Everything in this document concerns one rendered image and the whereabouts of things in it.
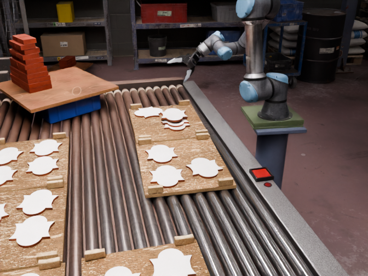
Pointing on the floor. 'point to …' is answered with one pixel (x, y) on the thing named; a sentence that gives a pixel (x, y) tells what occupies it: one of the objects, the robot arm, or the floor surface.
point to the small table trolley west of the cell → (281, 50)
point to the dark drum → (320, 44)
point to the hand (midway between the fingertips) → (174, 73)
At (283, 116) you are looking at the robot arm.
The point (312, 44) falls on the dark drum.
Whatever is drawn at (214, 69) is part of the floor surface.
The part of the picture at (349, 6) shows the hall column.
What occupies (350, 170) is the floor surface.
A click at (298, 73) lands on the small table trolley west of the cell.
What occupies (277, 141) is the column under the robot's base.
